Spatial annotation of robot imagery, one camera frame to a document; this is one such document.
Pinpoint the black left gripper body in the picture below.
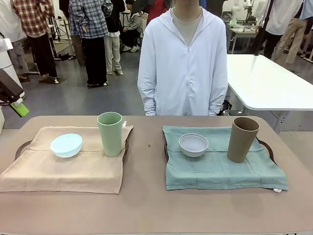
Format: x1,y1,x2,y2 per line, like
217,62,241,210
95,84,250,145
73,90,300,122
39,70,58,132
0,70,24,103

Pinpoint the beige cloth mat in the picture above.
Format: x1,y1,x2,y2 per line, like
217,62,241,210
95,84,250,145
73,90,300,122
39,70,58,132
0,125,134,195

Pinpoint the person's left forearm white sleeve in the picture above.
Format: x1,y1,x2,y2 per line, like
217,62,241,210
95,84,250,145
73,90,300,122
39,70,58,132
207,83,228,117

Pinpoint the person's right forearm white sleeve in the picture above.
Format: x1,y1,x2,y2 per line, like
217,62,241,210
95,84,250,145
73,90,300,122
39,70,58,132
137,83,157,117

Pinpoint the dark brown serving tray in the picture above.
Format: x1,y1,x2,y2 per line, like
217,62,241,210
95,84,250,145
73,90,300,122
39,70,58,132
163,137,276,167
15,127,134,161

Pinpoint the teal cloth mat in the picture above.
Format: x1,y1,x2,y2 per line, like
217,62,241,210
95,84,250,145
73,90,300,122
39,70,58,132
162,125,289,191

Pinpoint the light blue plastic bowl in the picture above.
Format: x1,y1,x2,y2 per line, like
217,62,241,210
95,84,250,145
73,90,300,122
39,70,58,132
50,133,83,159

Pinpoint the person in white shirt grey trousers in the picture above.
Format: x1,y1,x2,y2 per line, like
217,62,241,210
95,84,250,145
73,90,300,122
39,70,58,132
0,0,29,76

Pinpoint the person in red plaid shirt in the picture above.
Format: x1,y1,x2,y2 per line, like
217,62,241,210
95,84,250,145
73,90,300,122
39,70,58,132
11,0,59,84

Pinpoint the tall green plastic cup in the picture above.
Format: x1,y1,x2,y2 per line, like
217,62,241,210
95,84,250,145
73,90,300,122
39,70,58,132
96,112,123,157

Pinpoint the person in blue plaid shirt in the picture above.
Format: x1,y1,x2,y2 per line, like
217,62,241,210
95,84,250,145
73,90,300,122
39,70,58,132
68,0,110,87

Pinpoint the person in beige trousers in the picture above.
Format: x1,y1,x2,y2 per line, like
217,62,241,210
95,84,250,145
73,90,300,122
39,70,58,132
104,0,124,75

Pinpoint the seated person in grey hoodie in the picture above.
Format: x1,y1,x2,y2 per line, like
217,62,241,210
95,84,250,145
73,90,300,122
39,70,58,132
122,0,148,53

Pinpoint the person in white hoodie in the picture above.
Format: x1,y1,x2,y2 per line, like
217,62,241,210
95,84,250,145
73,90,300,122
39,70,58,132
137,0,228,117

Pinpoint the person in red top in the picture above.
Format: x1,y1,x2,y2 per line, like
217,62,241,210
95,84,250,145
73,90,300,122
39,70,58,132
146,0,172,25

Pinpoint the grey white plastic bowl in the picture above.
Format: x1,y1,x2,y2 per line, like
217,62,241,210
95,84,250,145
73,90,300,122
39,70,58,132
179,133,209,158

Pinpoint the black bag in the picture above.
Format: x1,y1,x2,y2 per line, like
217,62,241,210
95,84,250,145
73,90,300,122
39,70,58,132
219,99,233,116

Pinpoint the tall brown plastic cup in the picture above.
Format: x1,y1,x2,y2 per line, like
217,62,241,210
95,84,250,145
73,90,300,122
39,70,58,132
226,117,260,164

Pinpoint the grey background desk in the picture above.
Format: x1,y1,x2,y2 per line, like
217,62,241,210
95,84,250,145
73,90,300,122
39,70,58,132
226,21,260,54

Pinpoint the white side table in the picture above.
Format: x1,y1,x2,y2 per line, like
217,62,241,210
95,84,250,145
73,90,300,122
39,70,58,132
226,54,313,134

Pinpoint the black stand pole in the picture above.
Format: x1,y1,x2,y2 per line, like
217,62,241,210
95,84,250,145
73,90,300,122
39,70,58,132
254,0,274,57

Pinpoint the person in white shirt khaki trousers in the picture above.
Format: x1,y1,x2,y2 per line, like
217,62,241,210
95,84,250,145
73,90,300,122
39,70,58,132
263,0,309,66

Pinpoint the person in light blue shirt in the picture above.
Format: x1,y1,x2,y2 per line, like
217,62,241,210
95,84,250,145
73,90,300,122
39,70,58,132
299,0,313,21

